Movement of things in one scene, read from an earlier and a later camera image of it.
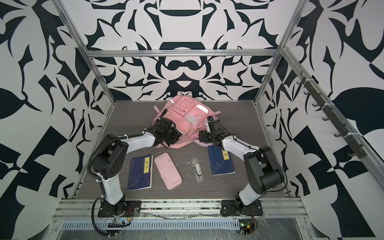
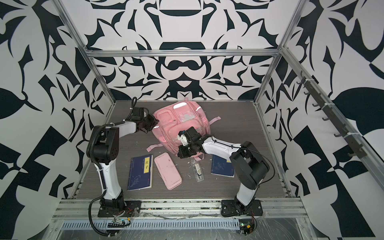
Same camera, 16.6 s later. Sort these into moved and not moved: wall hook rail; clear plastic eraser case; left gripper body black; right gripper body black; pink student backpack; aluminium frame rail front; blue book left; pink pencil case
Moved: right gripper body black; pink student backpack; left gripper body black
Not moved: pink pencil case; clear plastic eraser case; aluminium frame rail front; wall hook rail; blue book left
